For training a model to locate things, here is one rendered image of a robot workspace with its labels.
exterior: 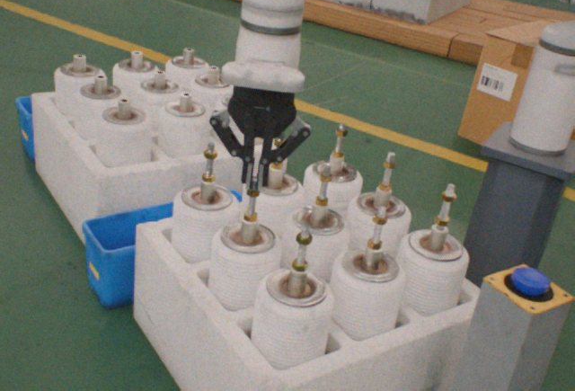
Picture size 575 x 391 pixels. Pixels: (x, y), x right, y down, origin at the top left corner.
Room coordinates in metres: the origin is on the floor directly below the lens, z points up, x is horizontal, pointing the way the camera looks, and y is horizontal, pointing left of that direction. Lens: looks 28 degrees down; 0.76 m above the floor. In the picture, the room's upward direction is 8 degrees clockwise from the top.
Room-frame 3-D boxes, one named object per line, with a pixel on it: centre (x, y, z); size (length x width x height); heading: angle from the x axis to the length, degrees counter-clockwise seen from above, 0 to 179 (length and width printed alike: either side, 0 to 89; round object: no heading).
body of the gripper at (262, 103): (0.79, 0.04, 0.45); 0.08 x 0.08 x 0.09
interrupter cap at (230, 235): (0.79, 0.04, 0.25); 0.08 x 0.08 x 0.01
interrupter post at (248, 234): (0.79, 0.04, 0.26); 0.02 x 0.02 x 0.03
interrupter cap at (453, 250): (0.83, -0.22, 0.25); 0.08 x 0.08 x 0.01
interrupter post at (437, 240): (0.83, -0.22, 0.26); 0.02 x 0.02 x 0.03
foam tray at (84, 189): (1.30, 0.27, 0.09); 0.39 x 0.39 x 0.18; 36
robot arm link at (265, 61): (0.77, 0.04, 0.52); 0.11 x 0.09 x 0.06; 0
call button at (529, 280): (0.67, -0.29, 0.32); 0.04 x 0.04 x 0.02
